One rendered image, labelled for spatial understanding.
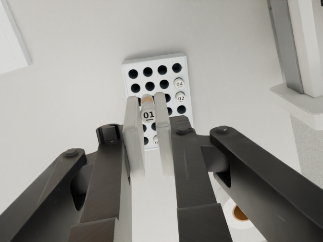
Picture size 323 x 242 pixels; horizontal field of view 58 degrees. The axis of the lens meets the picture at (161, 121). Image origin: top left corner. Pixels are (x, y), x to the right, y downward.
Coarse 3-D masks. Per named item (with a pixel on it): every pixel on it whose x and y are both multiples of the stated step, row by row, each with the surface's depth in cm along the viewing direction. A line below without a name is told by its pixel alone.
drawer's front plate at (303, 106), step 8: (272, 88) 36; (280, 88) 35; (288, 88) 34; (272, 96) 36; (280, 96) 33; (288, 96) 32; (296, 96) 32; (304, 96) 31; (320, 96) 30; (280, 104) 34; (288, 104) 32; (296, 104) 30; (304, 104) 29; (312, 104) 29; (320, 104) 28; (288, 112) 32; (296, 112) 30; (304, 112) 28; (312, 112) 27; (320, 112) 27; (304, 120) 29; (312, 120) 27; (320, 120) 27; (312, 128) 28; (320, 128) 27
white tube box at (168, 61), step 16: (128, 64) 37; (144, 64) 37; (160, 64) 37; (176, 64) 41; (128, 80) 38; (144, 80) 38; (160, 80) 38; (128, 96) 39; (176, 112) 40; (144, 128) 42; (144, 144) 41
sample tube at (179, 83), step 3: (177, 78) 38; (180, 78) 38; (174, 81) 38; (177, 81) 37; (180, 81) 37; (183, 81) 37; (174, 84) 37; (177, 84) 37; (180, 84) 37; (183, 84) 37; (177, 87) 37; (180, 87) 37
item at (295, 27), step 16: (272, 0) 31; (288, 0) 28; (304, 0) 26; (320, 0) 32; (288, 16) 29; (304, 16) 27; (320, 16) 32; (288, 32) 30; (304, 32) 27; (320, 32) 33; (288, 48) 31; (304, 48) 28; (320, 48) 34; (288, 64) 32; (304, 64) 29; (320, 64) 28; (288, 80) 34; (304, 80) 30; (320, 80) 29
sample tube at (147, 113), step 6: (144, 96) 24; (150, 96) 25; (144, 102) 23; (150, 102) 23; (144, 108) 21; (150, 108) 21; (144, 114) 21; (150, 114) 21; (144, 120) 21; (150, 120) 21
